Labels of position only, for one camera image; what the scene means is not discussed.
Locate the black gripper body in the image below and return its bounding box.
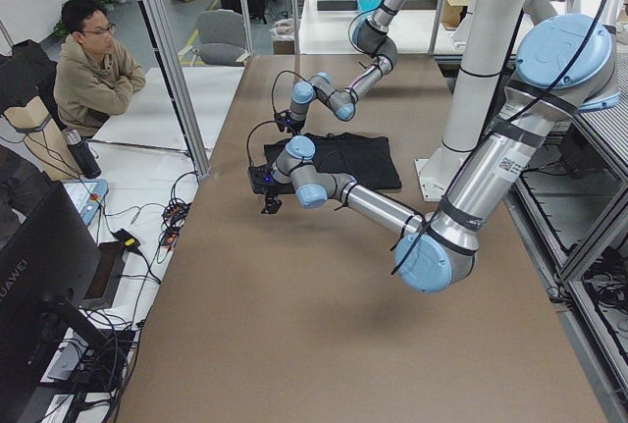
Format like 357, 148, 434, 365
261, 184, 286, 215

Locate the black printed t-shirt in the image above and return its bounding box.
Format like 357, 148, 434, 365
263, 132, 402, 194

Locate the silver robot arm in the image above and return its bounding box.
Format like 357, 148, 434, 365
248, 0, 624, 292
282, 0, 406, 132

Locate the red black power strip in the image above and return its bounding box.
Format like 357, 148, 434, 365
159, 200, 191, 251

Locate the grey office chair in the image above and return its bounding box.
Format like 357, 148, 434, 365
196, 9, 248, 67

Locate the teach pendant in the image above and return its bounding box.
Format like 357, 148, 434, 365
62, 179, 109, 226

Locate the black water bottle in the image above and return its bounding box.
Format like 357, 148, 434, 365
62, 128, 101, 179

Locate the man in beige hoodie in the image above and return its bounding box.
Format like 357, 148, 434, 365
53, 0, 146, 138

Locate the black computer monitor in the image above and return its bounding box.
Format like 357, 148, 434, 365
1, 182, 107, 422

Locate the aluminium frame cage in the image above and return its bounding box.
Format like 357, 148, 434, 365
122, 0, 628, 414

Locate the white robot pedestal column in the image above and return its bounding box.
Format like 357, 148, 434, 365
416, 0, 522, 202

